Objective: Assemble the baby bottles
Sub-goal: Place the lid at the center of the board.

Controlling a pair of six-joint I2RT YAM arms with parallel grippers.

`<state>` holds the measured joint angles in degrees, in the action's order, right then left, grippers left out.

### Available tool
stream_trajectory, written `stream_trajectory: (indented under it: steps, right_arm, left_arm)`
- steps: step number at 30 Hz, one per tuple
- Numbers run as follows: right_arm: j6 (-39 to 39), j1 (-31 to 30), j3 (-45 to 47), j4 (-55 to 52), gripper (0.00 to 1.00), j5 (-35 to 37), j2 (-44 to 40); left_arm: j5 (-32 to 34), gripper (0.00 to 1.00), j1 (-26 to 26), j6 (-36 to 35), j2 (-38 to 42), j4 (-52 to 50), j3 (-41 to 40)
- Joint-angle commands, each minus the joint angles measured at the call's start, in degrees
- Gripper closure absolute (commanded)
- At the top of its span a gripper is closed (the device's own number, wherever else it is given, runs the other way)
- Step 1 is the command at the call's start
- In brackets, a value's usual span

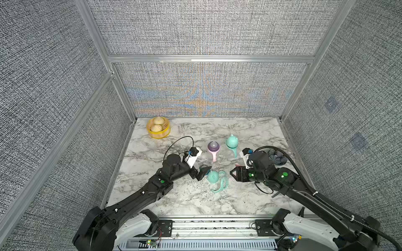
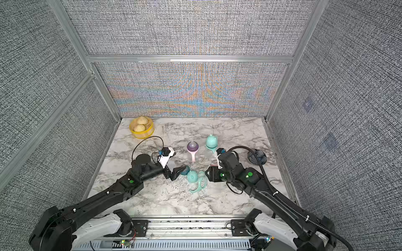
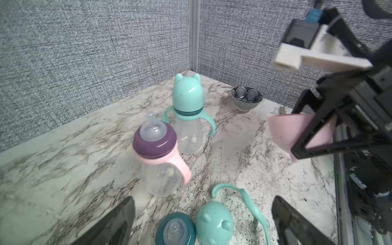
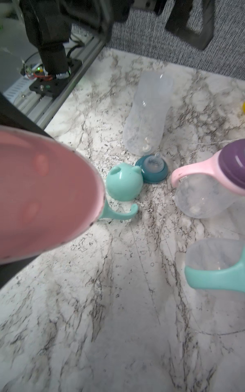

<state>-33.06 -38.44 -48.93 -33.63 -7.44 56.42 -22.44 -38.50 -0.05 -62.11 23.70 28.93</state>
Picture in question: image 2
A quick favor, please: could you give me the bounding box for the mint bottle cap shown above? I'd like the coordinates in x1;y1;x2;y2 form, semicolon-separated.
206;134;218;149
186;170;198;184

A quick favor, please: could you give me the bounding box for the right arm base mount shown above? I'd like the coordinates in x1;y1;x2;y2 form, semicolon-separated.
229;219;259;237

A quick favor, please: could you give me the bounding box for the mint handle ring front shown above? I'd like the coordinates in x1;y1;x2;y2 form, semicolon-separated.
189;171;208;194

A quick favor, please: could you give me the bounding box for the lower beige bun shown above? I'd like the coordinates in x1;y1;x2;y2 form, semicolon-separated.
134;124;146;132

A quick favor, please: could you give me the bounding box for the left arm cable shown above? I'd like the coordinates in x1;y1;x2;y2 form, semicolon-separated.
131;135;164;162

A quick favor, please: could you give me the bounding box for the mint bottle cap middle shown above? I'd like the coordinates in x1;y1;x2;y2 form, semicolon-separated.
186;170;198;184

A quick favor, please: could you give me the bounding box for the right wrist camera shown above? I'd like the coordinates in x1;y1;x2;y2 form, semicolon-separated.
215;148;225;170

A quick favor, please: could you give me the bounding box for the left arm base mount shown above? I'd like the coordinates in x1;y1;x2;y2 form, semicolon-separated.
105;220;149;238

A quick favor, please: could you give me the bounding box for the mint bottle cap front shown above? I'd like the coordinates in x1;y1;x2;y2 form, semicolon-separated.
206;134;218;149

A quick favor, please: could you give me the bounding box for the dark blue flower dish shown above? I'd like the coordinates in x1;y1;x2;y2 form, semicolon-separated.
247;149;267;165

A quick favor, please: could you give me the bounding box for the upper beige bun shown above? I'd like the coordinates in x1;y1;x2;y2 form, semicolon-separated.
136;116;148;125

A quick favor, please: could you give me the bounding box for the yellow steamer basket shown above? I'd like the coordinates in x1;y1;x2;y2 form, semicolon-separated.
129;116;155;139

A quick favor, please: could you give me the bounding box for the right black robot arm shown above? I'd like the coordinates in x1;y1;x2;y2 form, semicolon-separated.
206;148;337;251

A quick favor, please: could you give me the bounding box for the aluminium front rail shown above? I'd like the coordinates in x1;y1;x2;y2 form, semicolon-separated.
58;216;321;242

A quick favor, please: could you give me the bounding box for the purple nipple collar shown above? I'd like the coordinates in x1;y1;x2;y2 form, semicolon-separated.
187;141;199;153

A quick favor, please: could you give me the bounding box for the beige bun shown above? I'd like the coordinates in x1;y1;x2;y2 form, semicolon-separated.
136;116;148;125
134;124;146;132

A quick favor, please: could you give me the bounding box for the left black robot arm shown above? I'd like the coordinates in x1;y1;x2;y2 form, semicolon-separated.
28;154;186;251

